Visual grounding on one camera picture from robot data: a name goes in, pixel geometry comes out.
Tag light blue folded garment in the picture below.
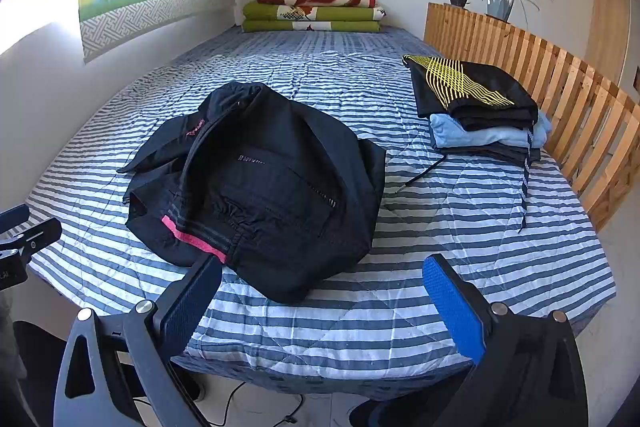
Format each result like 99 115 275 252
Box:
430 113 553 150

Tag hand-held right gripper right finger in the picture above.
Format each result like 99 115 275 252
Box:
422 253 588 427

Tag black drawstring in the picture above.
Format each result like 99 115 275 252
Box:
395 155 446 194

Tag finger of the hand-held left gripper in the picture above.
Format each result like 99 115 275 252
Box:
0 205 29 229
0 218 63 264

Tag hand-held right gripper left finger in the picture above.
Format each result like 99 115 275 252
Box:
52 252 223 427

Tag green folded blanket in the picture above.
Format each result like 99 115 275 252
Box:
242 2 387 22
241 20 383 34

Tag black shirt with yellow lines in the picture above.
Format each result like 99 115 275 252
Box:
402 54 540 131

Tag black floor cable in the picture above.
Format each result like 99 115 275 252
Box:
220 379 307 427

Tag light blue folded cloth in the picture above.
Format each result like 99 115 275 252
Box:
435 142 543 168

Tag black pants with pink trim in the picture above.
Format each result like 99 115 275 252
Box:
116 82 387 305

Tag navy white patterned strap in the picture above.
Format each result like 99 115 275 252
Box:
517 127 535 234

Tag blue white striped bed quilt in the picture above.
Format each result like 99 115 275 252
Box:
27 29 616 395

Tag person's dark clothing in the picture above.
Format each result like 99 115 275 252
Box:
0 292 68 427

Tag wooden door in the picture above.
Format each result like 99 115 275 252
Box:
585 0 632 82

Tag wooden slatted bed rail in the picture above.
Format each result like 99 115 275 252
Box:
424 2 640 233

